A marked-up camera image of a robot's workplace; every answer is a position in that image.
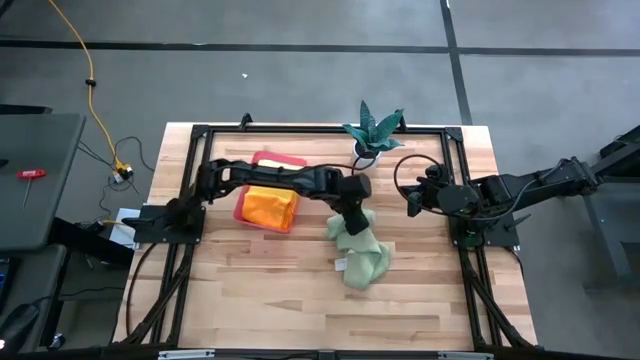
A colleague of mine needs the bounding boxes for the grey side table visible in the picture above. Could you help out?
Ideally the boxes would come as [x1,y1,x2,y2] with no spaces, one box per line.
[0,112,88,252]

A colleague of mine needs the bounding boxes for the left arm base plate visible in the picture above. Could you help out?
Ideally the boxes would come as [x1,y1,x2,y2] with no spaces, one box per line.
[121,203,207,246]

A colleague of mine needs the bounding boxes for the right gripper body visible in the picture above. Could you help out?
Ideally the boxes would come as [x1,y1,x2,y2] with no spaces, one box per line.
[412,163,454,214]

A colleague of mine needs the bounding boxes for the red T-handle hex key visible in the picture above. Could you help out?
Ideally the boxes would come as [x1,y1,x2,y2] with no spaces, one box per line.
[15,168,48,209]

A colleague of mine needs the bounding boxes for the black aluminium table frame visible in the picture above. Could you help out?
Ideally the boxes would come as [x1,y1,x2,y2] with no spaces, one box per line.
[117,112,537,351]

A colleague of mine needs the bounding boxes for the green microfiber towel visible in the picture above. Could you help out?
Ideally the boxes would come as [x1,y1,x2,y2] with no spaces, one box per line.
[327,208,393,291]

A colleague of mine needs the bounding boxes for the black device with light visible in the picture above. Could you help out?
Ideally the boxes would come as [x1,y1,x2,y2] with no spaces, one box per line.
[0,302,41,354]

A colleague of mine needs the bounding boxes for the dark metal stand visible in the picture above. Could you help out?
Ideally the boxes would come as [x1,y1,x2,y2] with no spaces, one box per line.
[551,124,640,292]

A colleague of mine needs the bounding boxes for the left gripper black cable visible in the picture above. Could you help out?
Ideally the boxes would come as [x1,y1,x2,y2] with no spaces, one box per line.
[299,157,377,176]

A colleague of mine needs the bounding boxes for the black floor cables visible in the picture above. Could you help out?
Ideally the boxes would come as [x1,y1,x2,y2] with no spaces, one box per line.
[74,134,156,224]

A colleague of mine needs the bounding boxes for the silver frame bracket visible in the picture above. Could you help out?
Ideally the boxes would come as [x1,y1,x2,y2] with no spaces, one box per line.
[437,351,495,360]
[157,349,217,360]

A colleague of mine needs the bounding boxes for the pink plastic bin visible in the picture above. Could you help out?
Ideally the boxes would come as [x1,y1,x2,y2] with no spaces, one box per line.
[232,150,308,235]

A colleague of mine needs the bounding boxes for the orange microfiber towel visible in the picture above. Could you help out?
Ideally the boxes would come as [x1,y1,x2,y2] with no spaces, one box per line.
[241,185,300,231]

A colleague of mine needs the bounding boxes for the white plant pot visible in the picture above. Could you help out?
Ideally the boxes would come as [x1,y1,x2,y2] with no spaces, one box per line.
[351,139,383,171]

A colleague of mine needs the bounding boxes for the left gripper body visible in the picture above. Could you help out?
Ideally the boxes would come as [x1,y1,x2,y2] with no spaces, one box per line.
[332,172,374,217]

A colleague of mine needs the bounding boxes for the green snake plant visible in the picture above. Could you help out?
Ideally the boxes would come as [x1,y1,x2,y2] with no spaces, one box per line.
[342,99,405,154]

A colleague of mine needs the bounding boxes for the white paper sheet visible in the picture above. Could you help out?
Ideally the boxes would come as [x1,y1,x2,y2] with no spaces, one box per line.
[108,207,140,250]

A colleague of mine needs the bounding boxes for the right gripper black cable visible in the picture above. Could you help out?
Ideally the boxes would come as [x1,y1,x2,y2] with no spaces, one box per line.
[393,153,551,221]

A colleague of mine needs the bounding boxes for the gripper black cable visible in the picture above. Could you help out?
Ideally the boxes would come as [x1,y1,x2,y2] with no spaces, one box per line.
[393,153,551,221]
[299,157,377,176]

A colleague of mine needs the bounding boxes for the yellow extension cable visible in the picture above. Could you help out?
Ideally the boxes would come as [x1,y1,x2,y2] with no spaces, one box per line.
[48,0,134,176]

